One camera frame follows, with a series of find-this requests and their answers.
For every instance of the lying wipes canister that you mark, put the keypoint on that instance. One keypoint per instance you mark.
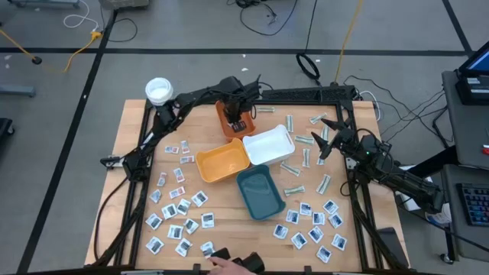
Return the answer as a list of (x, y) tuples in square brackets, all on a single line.
[(439, 219)]

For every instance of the white plastic bin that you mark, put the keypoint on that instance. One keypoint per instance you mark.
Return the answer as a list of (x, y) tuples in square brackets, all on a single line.
[(267, 147)]

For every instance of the black computer keyboard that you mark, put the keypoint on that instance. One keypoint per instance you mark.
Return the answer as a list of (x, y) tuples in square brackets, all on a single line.
[(475, 204)]

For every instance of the black flat pad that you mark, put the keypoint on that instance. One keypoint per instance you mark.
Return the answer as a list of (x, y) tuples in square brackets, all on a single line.
[(391, 244)]

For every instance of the yellow plastic bin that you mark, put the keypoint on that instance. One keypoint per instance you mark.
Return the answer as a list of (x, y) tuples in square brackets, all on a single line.
[(221, 162)]

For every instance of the green-striped bandage wrapper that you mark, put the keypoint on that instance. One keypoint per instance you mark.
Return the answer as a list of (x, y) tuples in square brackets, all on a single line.
[(290, 169), (304, 140), (318, 118), (323, 184), (320, 162), (289, 123), (265, 109), (325, 134), (306, 157), (294, 190)]

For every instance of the black round floor puck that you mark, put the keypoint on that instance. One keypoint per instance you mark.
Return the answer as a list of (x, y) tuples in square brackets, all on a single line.
[(37, 60)]

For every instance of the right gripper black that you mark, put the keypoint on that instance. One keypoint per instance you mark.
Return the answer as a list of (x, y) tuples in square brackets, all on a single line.
[(345, 141)]

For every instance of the Lysol wipes canister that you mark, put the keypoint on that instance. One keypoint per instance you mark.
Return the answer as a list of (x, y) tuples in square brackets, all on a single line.
[(158, 91)]

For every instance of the white box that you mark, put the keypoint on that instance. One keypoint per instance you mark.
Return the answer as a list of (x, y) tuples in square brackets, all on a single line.
[(412, 206)]

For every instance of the orange plastic bin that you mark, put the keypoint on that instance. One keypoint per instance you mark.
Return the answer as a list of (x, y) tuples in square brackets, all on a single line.
[(225, 131)]

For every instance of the black device box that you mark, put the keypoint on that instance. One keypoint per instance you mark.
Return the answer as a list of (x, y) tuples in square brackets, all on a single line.
[(471, 91)]

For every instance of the grey desk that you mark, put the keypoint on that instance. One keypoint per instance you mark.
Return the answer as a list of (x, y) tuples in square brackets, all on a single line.
[(470, 130)]

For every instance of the silver mounting bracket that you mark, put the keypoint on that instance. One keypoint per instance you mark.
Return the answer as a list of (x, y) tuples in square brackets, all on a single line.
[(350, 163), (112, 162)]

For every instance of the grey metal foot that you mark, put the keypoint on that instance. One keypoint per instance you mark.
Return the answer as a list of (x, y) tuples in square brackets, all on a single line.
[(17, 91)]

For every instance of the grey metal base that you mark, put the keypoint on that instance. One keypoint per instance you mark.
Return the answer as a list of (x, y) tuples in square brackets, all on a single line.
[(124, 4), (42, 3)]

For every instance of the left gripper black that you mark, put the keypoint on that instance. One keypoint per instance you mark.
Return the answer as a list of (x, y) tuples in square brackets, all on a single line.
[(237, 109)]

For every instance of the teal plastic bin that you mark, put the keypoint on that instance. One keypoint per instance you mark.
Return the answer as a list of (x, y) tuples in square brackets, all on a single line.
[(260, 195)]

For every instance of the computer monitor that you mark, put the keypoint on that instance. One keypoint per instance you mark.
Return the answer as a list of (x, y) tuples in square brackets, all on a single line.
[(479, 63)]

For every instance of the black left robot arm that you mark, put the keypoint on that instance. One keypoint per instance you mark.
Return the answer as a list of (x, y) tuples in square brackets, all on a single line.
[(198, 94)]

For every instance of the small red object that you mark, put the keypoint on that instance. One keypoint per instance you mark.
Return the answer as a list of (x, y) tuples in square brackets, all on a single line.
[(486, 149)]

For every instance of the grey side table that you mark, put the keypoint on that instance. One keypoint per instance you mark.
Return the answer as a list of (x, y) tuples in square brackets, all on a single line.
[(468, 240)]

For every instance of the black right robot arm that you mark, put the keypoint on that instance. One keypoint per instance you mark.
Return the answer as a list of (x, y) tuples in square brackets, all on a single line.
[(401, 179)]

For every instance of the black handheld device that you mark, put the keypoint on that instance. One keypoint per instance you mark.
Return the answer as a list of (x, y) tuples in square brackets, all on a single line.
[(252, 263)]

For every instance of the black metal beam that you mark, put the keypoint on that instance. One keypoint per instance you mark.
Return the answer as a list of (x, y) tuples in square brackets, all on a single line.
[(435, 162)]

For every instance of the person's hand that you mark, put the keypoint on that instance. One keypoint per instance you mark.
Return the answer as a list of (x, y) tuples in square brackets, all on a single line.
[(229, 267)]

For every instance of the black wheeled object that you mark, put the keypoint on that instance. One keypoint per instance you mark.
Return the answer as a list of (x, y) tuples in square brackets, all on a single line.
[(4, 130)]

